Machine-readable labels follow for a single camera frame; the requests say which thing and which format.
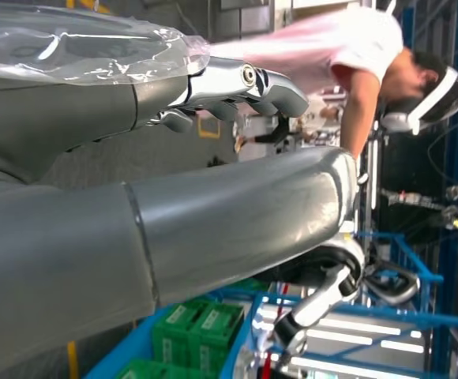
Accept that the silver black curved machine part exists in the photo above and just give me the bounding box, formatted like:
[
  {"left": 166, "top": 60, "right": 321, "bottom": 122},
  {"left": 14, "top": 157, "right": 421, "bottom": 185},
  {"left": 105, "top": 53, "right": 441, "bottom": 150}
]
[{"left": 252, "top": 232, "right": 366, "bottom": 357}]

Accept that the blue metal shelf rack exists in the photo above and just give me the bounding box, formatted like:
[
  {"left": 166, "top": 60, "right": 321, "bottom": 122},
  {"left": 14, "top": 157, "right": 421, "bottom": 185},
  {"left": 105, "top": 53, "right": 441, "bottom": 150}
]
[{"left": 82, "top": 230, "right": 458, "bottom": 379}]

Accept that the person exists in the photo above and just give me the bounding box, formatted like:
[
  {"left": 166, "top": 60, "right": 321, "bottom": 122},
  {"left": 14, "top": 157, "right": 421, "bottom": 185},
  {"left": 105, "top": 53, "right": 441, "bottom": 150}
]
[
  {"left": 209, "top": 5, "right": 458, "bottom": 160},
  {"left": 234, "top": 115, "right": 291, "bottom": 154}
]

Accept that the green plastic crate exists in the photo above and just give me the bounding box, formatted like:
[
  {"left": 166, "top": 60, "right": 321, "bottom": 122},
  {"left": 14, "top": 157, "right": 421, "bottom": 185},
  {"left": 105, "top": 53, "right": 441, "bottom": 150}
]
[
  {"left": 116, "top": 358, "right": 214, "bottom": 379},
  {"left": 189, "top": 303, "right": 246, "bottom": 377},
  {"left": 151, "top": 298, "right": 206, "bottom": 367}
]

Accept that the white VR headset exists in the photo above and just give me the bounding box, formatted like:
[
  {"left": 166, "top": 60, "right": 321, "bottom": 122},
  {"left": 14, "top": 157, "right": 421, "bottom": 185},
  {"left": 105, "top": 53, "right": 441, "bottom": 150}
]
[{"left": 380, "top": 65, "right": 458, "bottom": 136}]

